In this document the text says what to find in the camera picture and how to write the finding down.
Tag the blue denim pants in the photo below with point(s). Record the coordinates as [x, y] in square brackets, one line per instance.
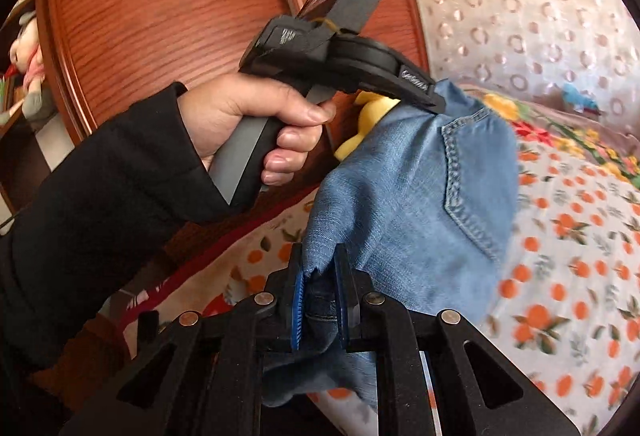
[400, 206]

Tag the grey pink stuffed doll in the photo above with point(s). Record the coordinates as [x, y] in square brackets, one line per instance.
[27, 66]

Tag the small box with blue packets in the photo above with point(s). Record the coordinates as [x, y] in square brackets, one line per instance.
[580, 99]

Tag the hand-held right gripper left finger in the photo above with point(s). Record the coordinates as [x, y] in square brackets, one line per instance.
[298, 306]

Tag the person's left forearm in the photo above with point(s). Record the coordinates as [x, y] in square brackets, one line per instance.
[100, 196]

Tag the person's left hand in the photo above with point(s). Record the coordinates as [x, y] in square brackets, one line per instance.
[225, 106]

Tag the yellow plush toy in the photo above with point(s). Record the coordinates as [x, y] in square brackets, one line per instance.
[367, 121]

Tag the pink floral blanket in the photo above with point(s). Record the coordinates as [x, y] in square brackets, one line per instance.
[550, 126]

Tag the circle pattern sheer curtain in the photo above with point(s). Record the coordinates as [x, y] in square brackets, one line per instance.
[525, 16]

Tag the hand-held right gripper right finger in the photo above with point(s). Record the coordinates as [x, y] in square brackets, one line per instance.
[342, 306]

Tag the orange fruit print bed sheet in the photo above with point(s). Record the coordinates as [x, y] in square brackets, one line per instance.
[565, 266]

